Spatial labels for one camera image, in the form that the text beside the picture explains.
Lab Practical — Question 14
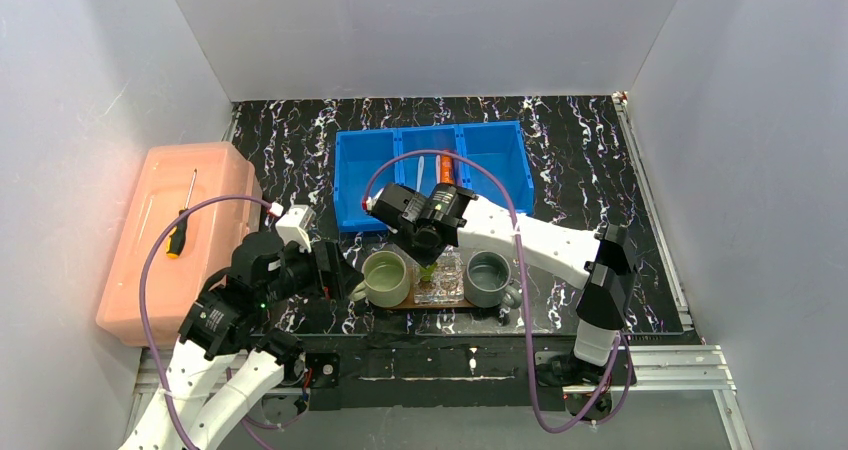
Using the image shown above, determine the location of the light green ceramic mug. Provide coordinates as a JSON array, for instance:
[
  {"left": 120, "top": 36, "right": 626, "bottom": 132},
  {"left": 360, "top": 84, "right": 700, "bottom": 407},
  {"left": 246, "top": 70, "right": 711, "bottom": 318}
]
[{"left": 349, "top": 251, "right": 411, "bottom": 308}]

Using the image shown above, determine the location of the green toothpaste tube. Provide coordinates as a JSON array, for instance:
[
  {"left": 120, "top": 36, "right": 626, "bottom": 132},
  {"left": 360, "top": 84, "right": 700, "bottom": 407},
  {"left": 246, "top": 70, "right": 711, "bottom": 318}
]
[{"left": 419, "top": 263, "right": 438, "bottom": 284}]

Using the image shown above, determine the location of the clear plastic holder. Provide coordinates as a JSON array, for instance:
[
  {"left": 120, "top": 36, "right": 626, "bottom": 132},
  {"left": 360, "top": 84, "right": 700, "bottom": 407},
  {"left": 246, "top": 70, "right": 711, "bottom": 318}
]
[{"left": 411, "top": 249, "right": 464, "bottom": 302}]

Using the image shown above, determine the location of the orange toothpaste tube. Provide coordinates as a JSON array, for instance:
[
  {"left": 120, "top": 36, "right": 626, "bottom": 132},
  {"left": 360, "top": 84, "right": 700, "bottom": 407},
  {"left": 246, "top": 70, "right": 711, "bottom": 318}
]
[{"left": 440, "top": 155, "right": 456, "bottom": 185}]

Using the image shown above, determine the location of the oval wooden tray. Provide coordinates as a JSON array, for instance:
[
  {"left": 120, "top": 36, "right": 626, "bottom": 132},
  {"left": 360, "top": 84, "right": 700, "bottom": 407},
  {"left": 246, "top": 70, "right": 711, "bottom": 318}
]
[{"left": 386, "top": 294, "right": 475, "bottom": 311}]

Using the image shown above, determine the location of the grey ceramic mug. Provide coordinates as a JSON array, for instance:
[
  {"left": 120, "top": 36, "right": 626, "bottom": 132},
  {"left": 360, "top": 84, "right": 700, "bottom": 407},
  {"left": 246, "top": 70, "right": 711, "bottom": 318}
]
[{"left": 463, "top": 251, "right": 523, "bottom": 309}]

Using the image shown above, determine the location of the blue three-compartment plastic bin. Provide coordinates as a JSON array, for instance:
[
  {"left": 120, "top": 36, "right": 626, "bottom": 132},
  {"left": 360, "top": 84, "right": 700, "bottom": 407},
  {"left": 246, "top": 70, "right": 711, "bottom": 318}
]
[{"left": 333, "top": 121, "right": 535, "bottom": 234}]

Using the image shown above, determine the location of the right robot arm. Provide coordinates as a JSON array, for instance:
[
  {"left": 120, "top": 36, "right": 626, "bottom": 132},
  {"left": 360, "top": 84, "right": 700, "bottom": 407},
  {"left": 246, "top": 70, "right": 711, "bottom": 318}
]
[{"left": 363, "top": 183, "right": 636, "bottom": 370}]

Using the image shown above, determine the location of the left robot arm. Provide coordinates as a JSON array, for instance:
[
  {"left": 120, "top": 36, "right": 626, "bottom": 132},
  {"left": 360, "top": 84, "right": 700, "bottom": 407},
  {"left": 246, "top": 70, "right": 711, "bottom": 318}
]
[{"left": 123, "top": 232, "right": 364, "bottom": 449}]

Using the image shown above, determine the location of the yellow black screwdriver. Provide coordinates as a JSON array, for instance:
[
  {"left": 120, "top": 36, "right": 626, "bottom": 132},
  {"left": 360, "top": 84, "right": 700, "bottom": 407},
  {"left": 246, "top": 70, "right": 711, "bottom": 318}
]
[{"left": 166, "top": 169, "right": 198, "bottom": 259}]

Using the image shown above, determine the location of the pink plastic storage box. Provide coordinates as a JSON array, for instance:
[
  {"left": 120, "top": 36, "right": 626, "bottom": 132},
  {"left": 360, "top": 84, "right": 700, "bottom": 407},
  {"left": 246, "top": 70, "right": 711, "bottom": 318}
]
[{"left": 96, "top": 142, "right": 262, "bottom": 348}]

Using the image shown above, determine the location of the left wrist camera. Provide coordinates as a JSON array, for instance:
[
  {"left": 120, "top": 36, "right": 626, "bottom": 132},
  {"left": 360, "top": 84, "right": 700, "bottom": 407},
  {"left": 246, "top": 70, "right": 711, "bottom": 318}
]
[{"left": 274, "top": 204, "right": 316, "bottom": 253}]

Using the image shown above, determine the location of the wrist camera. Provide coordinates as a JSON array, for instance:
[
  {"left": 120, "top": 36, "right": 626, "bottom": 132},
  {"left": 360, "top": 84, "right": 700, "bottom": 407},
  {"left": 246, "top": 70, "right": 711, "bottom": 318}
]
[
  {"left": 274, "top": 204, "right": 316, "bottom": 253},
  {"left": 363, "top": 189, "right": 388, "bottom": 218}
]

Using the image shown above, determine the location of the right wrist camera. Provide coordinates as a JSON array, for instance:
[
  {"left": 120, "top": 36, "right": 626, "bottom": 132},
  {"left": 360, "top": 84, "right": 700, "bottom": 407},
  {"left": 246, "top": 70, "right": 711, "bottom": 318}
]
[{"left": 363, "top": 189, "right": 388, "bottom": 218}]

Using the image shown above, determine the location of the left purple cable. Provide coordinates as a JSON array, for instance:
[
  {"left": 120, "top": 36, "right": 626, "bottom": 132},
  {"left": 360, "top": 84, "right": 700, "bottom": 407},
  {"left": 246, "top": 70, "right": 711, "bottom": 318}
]
[{"left": 137, "top": 195, "right": 285, "bottom": 450}]

